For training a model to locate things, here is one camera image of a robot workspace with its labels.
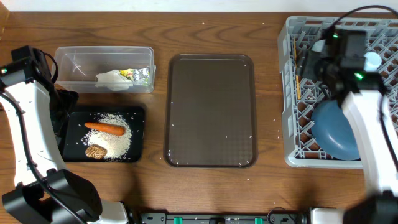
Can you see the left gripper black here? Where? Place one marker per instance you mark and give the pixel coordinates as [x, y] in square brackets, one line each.
[71, 98]

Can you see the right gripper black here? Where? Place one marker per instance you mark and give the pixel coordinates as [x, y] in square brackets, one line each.
[310, 60]

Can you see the light blue bowl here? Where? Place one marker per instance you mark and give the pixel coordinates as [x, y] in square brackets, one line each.
[318, 45]

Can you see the light blue cup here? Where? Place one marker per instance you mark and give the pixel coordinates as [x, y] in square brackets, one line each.
[372, 61]

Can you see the white tissue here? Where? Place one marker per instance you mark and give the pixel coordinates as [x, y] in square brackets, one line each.
[113, 81]

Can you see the brown mushroom food scrap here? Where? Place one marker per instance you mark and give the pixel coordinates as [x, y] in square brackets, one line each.
[95, 152]

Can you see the orange carrot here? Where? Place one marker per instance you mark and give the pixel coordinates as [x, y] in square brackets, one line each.
[107, 128]

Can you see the dark blue plate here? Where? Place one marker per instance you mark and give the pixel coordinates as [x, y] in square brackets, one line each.
[333, 133]

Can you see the pile of white rice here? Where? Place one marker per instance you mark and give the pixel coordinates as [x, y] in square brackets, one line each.
[119, 148]

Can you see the green pandan cake wrapper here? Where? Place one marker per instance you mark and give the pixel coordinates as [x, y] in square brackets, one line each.
[128, 73]

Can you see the aluminium foil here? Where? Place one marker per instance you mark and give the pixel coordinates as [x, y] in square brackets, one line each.
[141, 75]

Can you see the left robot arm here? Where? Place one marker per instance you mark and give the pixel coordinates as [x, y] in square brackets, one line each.
[45, 190]

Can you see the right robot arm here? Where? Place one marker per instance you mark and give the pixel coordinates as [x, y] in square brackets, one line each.
[362, 97]

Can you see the grey dishwasher rack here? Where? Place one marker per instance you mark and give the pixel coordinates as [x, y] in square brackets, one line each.
[300, 147]

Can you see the clear plastic container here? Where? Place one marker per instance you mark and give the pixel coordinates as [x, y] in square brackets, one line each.
[78, 66]

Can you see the black plastic tray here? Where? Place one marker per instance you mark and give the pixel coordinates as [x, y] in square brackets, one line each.
[71, 148]

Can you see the brown serving tray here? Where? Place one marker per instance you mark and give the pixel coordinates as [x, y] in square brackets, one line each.
[210, 119]

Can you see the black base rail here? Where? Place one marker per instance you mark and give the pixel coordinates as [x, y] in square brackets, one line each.
[278, 217]

